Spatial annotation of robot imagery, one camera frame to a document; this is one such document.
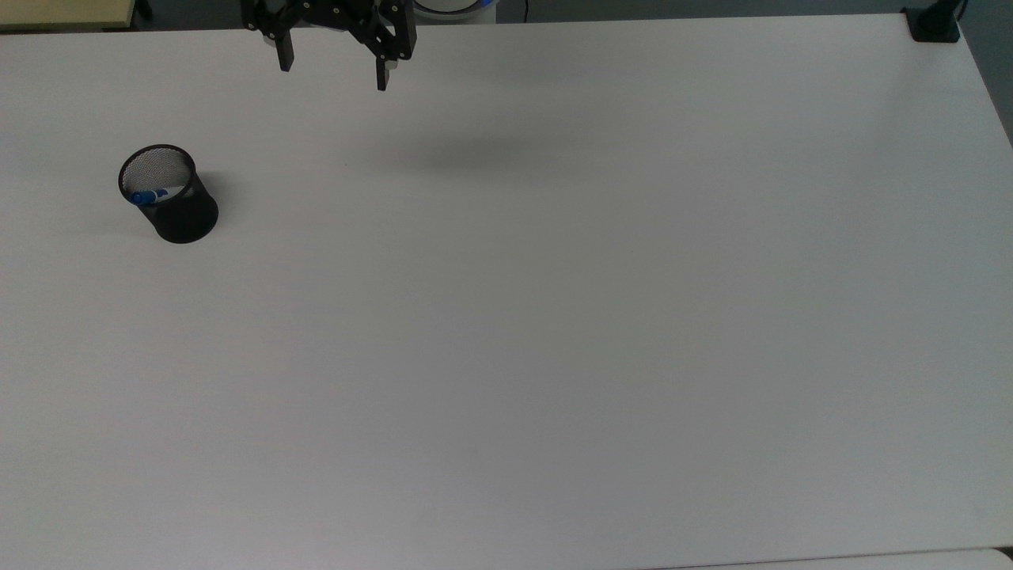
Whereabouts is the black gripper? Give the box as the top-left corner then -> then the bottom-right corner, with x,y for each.
241,0 -> 417,93

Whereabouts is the black mesh pen cup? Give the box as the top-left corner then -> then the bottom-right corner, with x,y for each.
117,143 -> 220,245

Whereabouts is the beige side table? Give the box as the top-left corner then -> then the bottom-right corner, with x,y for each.
0,0 -> 137,33

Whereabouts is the white adjoining table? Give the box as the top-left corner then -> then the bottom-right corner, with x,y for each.
653,547 -> 1013,570

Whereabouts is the black camera stand pole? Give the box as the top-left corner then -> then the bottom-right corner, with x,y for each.
903,0 -> 969,44

